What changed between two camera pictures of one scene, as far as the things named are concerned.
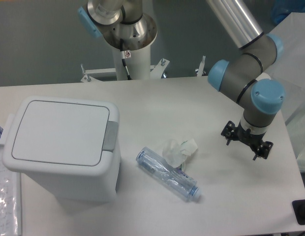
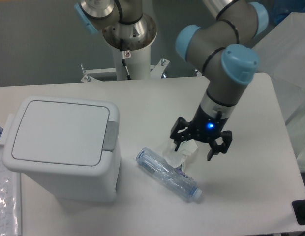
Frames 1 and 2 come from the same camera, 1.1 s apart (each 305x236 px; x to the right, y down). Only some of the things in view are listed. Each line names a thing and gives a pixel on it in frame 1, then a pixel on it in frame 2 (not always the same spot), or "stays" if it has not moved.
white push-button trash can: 69,147 stays
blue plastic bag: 281,9 stays
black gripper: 231,132 -> 205,127
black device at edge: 301,209 stays
